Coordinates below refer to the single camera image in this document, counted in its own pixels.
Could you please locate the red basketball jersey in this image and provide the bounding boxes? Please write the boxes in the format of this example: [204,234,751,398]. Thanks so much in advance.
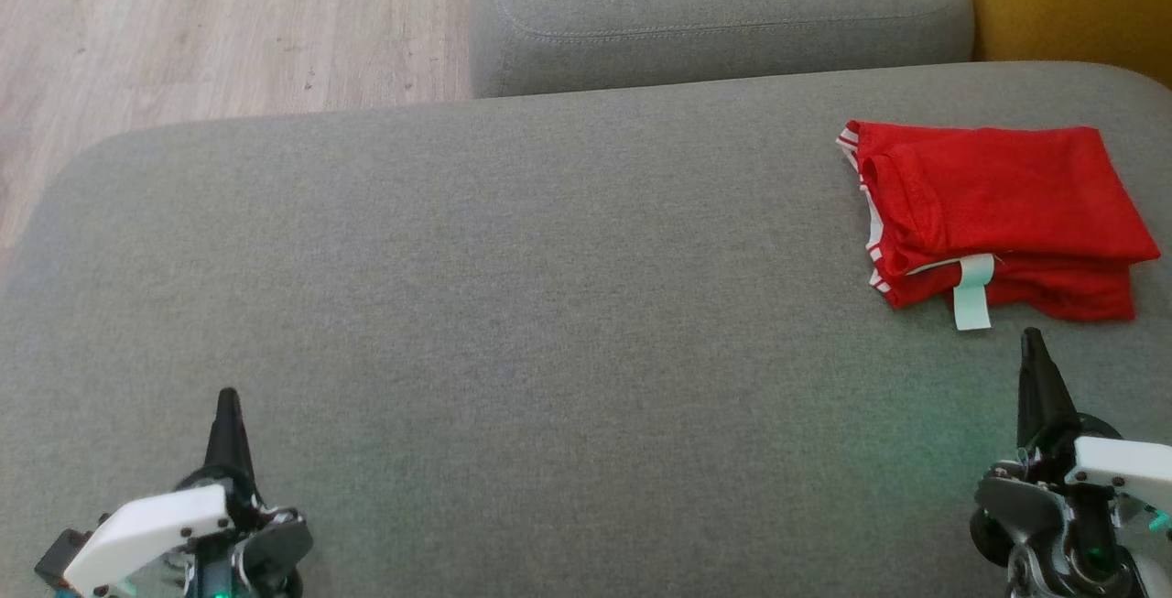
[836,120,1162,332]

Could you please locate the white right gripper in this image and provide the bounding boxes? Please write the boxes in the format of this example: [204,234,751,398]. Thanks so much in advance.
[969,328,1172,598]

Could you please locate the gray sofa seat cushion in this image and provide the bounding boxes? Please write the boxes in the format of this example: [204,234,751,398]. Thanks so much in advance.
[0,60,1172,598]

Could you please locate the red shorts with white trim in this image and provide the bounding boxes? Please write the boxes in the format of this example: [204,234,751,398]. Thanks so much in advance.
[868,250,1138,322]

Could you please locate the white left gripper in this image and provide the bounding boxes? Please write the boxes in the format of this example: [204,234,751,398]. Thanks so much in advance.
[62,387,314,598]

